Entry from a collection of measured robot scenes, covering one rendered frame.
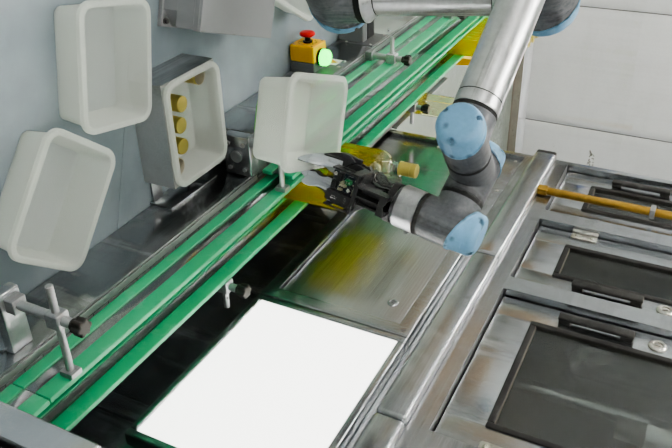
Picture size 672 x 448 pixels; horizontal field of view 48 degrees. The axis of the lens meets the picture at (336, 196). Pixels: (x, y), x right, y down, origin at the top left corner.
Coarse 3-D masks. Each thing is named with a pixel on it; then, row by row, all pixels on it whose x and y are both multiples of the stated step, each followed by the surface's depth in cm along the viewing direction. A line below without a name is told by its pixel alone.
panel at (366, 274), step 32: (352, 224) 185; (384, 224) 185; (320, 256) 173; (352, 256) 173; (384, 256) 173; (416, 256) 172; (448, 256) 171; (288, 288) 163; (320, 288) 163; (352, 288) 162; (384, 288) 162; (416, 288) 162; (352, 320) 152; (384, 320) 152; (416, 320) 151; (384, 384) 140; (352, 416) 130
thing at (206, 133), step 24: (192, 72) 147; (216, 72) 155; (168, 96) 142; (192, 96) 160; (216, 96) 157; (168, 120) 144; (192, 120) 162; (216, 120) 160; (192, 144) 164; (216, 144) 163; (192, 168) 158
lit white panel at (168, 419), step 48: (240, 336) 149; (288, 336) 149; (336, 336) 148; (192, 384) 138; (240, 384) 137; (288, 384) 137; (336, 384) 137; (144, 432) 128; (192, 432) 128; (240, 432) 127; (288, 432) 127; (336, 432) 127
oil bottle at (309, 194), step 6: (300, 186) 173; (306, 186) 172; (312, 186) 171; (294, 192) 175; (300, 192) 174; (306, 192) 173; (312, 192) 172; (318, 192) 171; (288, 198) 177; (294, 198) 175; (300, 198) 175; (306, 198) 174; (312, 198) 173; (318, 198) 172; (324, 198) 171; (318, 204) 173; (324, 204) 172
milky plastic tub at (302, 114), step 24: (264, 96) 131; (288, 96) 127; (312, 96) 148; (336, 96) 146; (264, 120) 131; (288, 120) 128; (312, 120) 149; (336, 120) 147; (264, 144) 132; (288, 144) 144; (312, 144) 149; (336, 144) 148; (288, 168) 131; (312, 168) 139
